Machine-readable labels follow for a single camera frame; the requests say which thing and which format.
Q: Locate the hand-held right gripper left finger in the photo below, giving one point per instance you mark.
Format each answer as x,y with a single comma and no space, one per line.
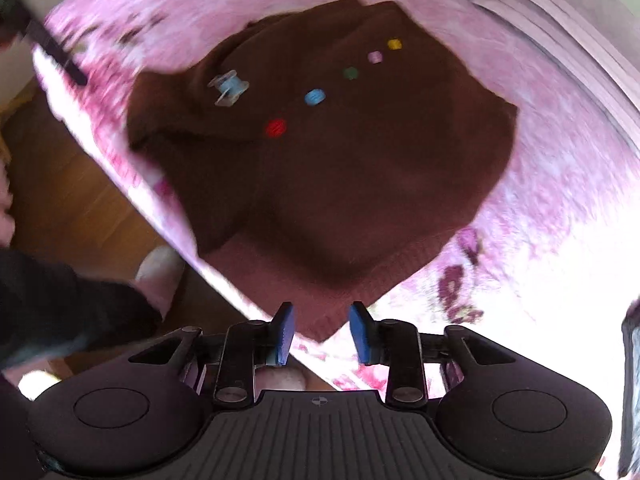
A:
283,334

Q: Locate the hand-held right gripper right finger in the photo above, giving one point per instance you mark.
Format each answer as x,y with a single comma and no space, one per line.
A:
361,334

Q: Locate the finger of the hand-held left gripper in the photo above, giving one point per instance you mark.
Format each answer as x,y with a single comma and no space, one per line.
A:
52,50

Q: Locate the brown sweater with coloured buttons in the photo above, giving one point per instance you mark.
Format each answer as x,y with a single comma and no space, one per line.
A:
350,175

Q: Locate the pink fluffy slipper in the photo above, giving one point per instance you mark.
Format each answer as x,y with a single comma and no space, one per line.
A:
161,272
281,379

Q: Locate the pink floral bed blanket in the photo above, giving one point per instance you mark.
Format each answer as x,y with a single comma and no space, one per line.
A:
540,220

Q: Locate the person's dark clothed leg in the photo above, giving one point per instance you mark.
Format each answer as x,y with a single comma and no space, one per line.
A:
60,305

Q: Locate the dark object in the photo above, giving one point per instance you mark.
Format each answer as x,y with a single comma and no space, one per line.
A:
631,390

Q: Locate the pink folded bedding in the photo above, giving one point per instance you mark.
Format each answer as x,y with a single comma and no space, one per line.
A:
580,45

